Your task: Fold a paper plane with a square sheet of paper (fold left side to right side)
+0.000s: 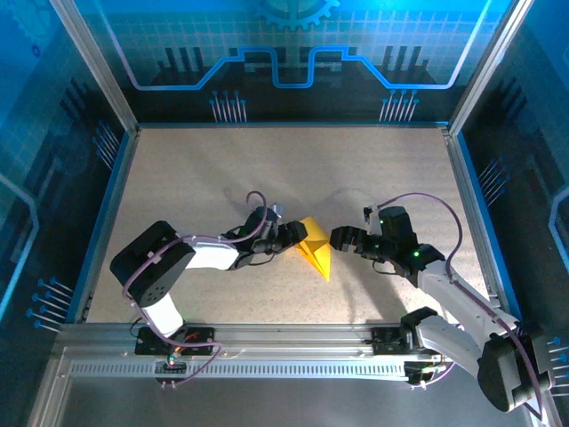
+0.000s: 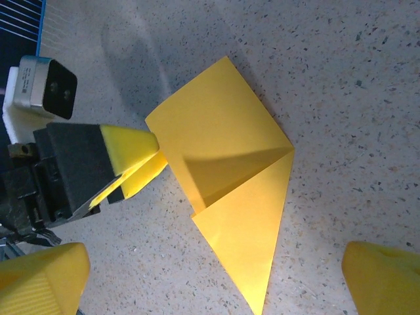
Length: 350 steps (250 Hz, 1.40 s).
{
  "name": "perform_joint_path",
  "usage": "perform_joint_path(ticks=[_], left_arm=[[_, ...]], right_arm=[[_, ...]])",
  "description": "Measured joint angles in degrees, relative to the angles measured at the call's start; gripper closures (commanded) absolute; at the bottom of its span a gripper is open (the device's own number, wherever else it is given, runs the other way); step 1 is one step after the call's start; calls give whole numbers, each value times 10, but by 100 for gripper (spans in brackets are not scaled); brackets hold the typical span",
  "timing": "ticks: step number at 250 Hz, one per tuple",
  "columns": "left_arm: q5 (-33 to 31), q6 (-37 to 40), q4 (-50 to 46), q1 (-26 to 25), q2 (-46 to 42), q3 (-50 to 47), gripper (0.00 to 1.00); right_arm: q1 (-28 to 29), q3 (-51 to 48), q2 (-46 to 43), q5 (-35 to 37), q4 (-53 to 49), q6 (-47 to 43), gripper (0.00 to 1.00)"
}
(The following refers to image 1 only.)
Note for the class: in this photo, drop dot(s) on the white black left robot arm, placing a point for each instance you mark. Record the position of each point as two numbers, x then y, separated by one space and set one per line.
151 267

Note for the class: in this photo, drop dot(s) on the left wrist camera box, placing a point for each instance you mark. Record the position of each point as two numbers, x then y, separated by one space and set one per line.
276 210

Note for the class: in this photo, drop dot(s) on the aluminium table side rail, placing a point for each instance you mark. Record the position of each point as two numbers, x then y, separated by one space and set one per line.
462 178

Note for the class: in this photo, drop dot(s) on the aluminium frame post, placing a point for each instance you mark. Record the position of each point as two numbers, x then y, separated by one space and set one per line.
98 66
489 66

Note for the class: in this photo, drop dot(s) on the yellow paper sheet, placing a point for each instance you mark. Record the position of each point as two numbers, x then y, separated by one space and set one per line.
318 253

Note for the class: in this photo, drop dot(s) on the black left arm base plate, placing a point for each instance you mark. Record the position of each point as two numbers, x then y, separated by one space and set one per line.
202 342

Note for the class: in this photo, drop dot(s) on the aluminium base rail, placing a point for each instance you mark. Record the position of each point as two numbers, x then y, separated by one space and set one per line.
289 338

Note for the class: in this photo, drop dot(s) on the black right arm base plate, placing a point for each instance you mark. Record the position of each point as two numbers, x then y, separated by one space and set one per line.
382 342

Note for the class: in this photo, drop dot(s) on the blue gear print panel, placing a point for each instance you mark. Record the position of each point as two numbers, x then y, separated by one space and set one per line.
289 26

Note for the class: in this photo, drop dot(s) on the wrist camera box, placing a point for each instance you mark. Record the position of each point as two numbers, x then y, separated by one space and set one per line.
371 220
276 210

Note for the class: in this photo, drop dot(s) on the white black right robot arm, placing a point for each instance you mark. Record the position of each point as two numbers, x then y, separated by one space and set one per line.
453 342

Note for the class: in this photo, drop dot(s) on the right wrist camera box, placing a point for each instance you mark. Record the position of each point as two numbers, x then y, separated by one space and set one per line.
371 220

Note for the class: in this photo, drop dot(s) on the grey metal sheet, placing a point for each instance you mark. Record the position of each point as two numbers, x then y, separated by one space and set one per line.
289 405

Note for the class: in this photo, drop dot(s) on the blue circuit print side panel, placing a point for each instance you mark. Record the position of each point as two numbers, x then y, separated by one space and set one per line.
533 133
35 133

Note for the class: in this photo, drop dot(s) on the blue table edge strip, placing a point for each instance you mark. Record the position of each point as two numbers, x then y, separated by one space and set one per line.
106 222
480 200

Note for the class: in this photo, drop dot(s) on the small electronics board with LEDs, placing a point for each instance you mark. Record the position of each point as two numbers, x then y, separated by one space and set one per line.
171 365
420 373

